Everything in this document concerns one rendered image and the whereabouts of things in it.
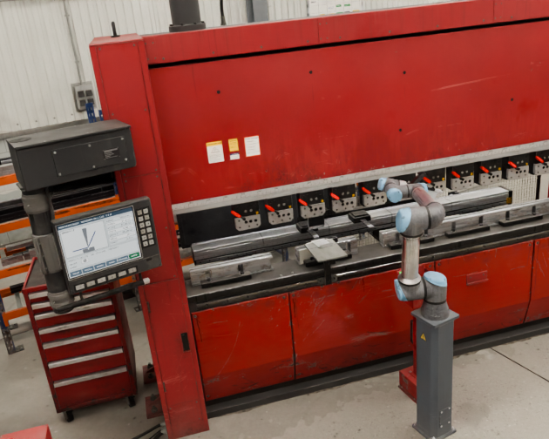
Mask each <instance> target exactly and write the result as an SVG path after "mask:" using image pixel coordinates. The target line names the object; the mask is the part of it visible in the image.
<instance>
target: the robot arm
mask: <svg viewBox="0 0 549 439"><path fill-rule="evenodd" d="M425 175H426V173H425V172H419V173H418V175H417V176H416V177H415V178H414V179H413V180H412V181H411V182H410V183H409V182H406V181H402V180H397V179H388V178H380V179H379V180H378V184H377V188H378V190H381V191H384V192H385V193H386V195H387V198H388V199H389V200H390V201H391V202H394V203H397V202H398V201H400V200H401V199H407V198H413V199H414V200H415V201H416V202H417V203H418V204H419V205H420V206H415V207H406V208H401V209H399V210H398V212H397V214H396V229H397V231H398V232H399V233H400V235H401V236H403V240H402V267H401V273H400V274H399V275H398V279H396V280H394V284H395V289H396V295H397V298H398V299H399V300H400V301H413V300H421V299H424V301H423V304H422V306H421V308H420V314H421V315H422V316H423V317H424V318H425V319H427V320H430V321H442V320H445V319H447V318H448V317H449V316H450V309H449V307H448V304H447V301H446V293H447V281H446V277H445V276H444V275H443V274H441V273H438V272H432V271H429V272H426V273H424V276H423V277H421V276H420V275H419V274H418V263H419V246H420V237H421V236H423V234H424V230H427V229H433V228H436V227H438V226H439V225H441V224H442V222H443V221H444V218H445V210H444V207H443V206H442V205H441V204H440V203H439V202H436V201H435V200H434V199H435V198H436V196H437V193H438V192H443V191H441V190H440V189H436V188H430V187H427V185H426V184H425V183H419V182H420V181H421V180H422V179H423V178H424V176H425Z"/></svg>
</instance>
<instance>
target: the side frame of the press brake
mask: <svg viewBox="0 0 549 439"><path fill-rule="evenodd" d="M89 50H90V54H91V62H92V67H93V71H94V76H95V79H96V84H97V88H98V96H99V101H100V105H101V110H102V114H103V119H104V121H106V120H110V119H117V120H119V121H121V122H123V123H126V124H128V125H130V126H131V128H130V130H131V134H132V142H133V148H134V152H135V157H136V162H137V163H136V166H134V167H130V168H126V169H123V170H119V171H115V172H114V174H115V179H116V183H117V188H118V192H119V199H120V202H123V201H127V200H130V199H136V198H139V197H143V196H147V197H148V198H150V201H151V206H152V215H153V220H154V225H155V230H156V234H157V240H158V244H159V253H160V258H161V263H162V266H161V267H156V268H153V269H150V270H147V271H145V272H142V273H141V275H142V280H143V279H144V278H149V280H150V283H148V284H145V285H143V286H139V287H138V290H139V298H140V303H141V307H142V312H143V315H144V320H145V324H146V332H147V337H148V341H149V346H150V350H151V355H152V363H153V367H154V371H155V375H156V380H157V384H158V389H159V397H160V401H161V406H162V410H163V415H164V419H165V424H166V431H167V435H168V439H177V438H181V437H184V436H190V435H193V434H197V433H200V432H204V431H208V430H209V425H208V420H207V410H206V404H205V399H204V394H203V389H202V384H201V379H200V369H199V363H198V358H197V353H196V347H195V342H194V337H193V328H192V322H191V317H190V312H189V306H188V301H187V296H186V286H185V281H184V275H183V271H182V265H181V260H180V250H179V245H178V240H177V234H176V229H175V224H174V218H173V209H172V204H171V199H170V193H169V188H168V183H167V177H166V168H165V162H164V157H163V152H162V147H161V142H160V136H159V127H158V121H157V116H156V111H155V105H154V100H153V90H152V86H151V80H150V75H149V70H148V64H147V59H146V49H145V44H144V39H143V38H142V37H141V36H139V35H138V34H137V33H131V34H123V35H120V37H111V36H106V37H95V38H93V39H92V41H91V42H90V43H89Z"/></svg>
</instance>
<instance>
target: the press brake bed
mask: <svg viewBox="0 0 549 439"><path fill-rule="evenodd" d="M423 263H424V267H425V268H426V269H428V270H430V271H432V272H438V273H441V274H443V275H444V276H445V277H446V281H447V293H446V301H447V304H448V307H449V309H450V310H452V311H453V312H455V313H457V314H459V318H457V319H456V320H454V328H453V356H456V355H463V354H466V353H470V352H474V351H478V350H482V349H486V348H491V347H495V346H498V345H502V344H505V343H508V342H512V341H518V340H523V339H525V338H529V337H533V336H536V335H540V334H546V333H549V228H548V229H544V230H540V231H536V232H531V233H523V234H520V235H515V236H511V237H506V238H503V239H498V240H490V241H486V242H482V243H477V244H473V245H469V246H465V247H457V248H452V249H449V250H444V251H440V252H435V253H428V254H424V255H419V263H418V265H420V264H423ZM401 267H402V260H395V261H391V262H386V263H382V264H377V265H374V266H369V267H361V268H357V269H353V270H349V271H344V272H340V273H336V274H331V279H332V284H329V285H325V279H324V275H323V276H320V277H315V278H311V279H306V280H299V281H295V282H290V283H286V284H282V285H278V286H273V287H266V288H262V289H257V290H253V291H248V292H245V293H240V294H232V295H229V296H224V297H220V298H215V299H211V300H207V301H199V302H194V303H191V304H188V306H189V312H190V317H191V322H192V328H193V337H194V342H195V347H196V353H197V358H198V363H199V369H200V379H201V384H202V389H203V394H204V399H205V404H206V410H207V419H210V418H214V417H217V416H220V415H225V414H230V413H233V412H237V411H240V410H243V409H250V408H253V407H256V406H261V405H264V404H268V403H272V402H278V401H282V400H286V399H289V398H293V397H297V396H299V395H306V394H309V393H313V392H315V391H319V390H322V389H326V388H333V387H336V386H340V385H343V384H347V383H350V382H356V381H360V380H363V379H367V378H371V377H375V376H379V375H385V374H388V373H392V372H396V371H399V370H402V369H404V368H408V367H410V366H413V344H412V343H411V342H410V320H413V316H412V315H411V312H412V311H413V308H411V307H410V306H408V305H407V304H405V303H404V302H403V301H400V300H399V299H398V298H397V293H396V289H395V284H394V280H396V279H397V271H400V270H401ZM483 271H487V279H488V281H487V282H482V283H478V284H474V285H470V286H467V285H466V275H468V274H475V273H480V272H483Z"/></svg>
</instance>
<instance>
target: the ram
mask: <svg viewBox="0 0 549 439"><path fill-rule="evenodd" d="M148 70H149V75H150V80H151V86H152V94H153V100H154V105H155V111H156V116H157V121H158V127H159V136H160V142H161V147H162V152H163V157H164V162H165V168H166V177H167V183H168V188H169V193H170V199H171V204H172V205H175V204H180V203H186V202H191V201H196V200H201V199H211V198H216V197H221V196H226V195H231V194H236V193H242V192H251V191H256V190H261V189H267V188H272V187H277V186H286V185H292V184H297V183H302V182H307V181H312V180H318V179H327V178H332V177H337V176H342V175H348V174H353V173H358V172H367V171H373V170H378V169H383V168H388V167H393V166H399V165H408V164H413V163H418V162H424V161H429V160H433V159H443V158H449V157H454V156H458V155H464V154H469V153H474V152H483V151H489V150H494V149H499V148H505V147H509V146H515V145H524V144H530V143H534V142H539V141H545V140H549V19H545V20H538V21H531V22H523V23H516V24H502V25H495V26H488V27H480V28H473V29H466V30H453V31H445V32H438V33H431V34H423V35H415V36H408V37H395V38H388V39H380V40H373V41H366V42H359V43H351V44H338V45H330V46H323V47H315V48H308V49H301V50H294V51H280V52H273V53H266V54H258V55H251V56H244V57H231V58H222V59H215V60H208V61H201V62H193V63H186V64H173V65H166V66H158V67H151V68H148ZM257 135H259V140H260V149H261V155H257V156H251V157H246V151H245V143H244V138H245V137H251V136H257ZM234 138H237V141H238V148H239V151H233V152H230V151H229V143H228V140H229V139H234ZM216 141H221V143H222V149H223V156H224V161H221V162H215V163H210V164H209V160H208V154H207V143H211V142H216ZM547 149H549V145H542V146H537V147H533V148H527V149H522V150H517V151H512V152H502V153H498V154H492V155H487V156H482V157H477V158H472V159H462V160H458V161H452V162H447V163H442V164H437V165H427V166H422V167H418V168H412V169H407V170H402V171H397V172H387V173H383V174H377V175H372V176H367V177H362V178H357V179H347V180H343V181H337V182H332V183H327V184H322V185H317V186H308V187H303V188H297V189H292V190H287V191H282V192H272V193H268V194H262V195H257V196H252V197H247V198H242V199H233V200H228V201H222V202H217V203H213V204H207V205H202V206H193V207H188V208H182V209H177V210H173V215H176V214H182V213H190V212H196V211H200V210H206V209H211V208H215V207H221V206H230V205H235V204H240V203H245V202H250V201H256V200H260V199H270V198H274V197H280V196H285V195H289V194H295V193H300V192H309V191H314V190H320V189H324V188H330V187H335V186H344V185H349V184H354V183H359V182H364V181H369V180H374V179H380V178H388V177H394V176H398V175H404V174H409V173H413V172H423V171H428V170H433V169H438V168H443V167H448V166H454V165H462V164H468V163H473V162H478V161H483V160H488V159H497V158H503V157H507V156H512V155H518V154H522V153H528V152H536V151H542V150H547ZM237 152H238V153H239V156H240V158H239V159H231V158H230V154H232V153H237Z"/></svg>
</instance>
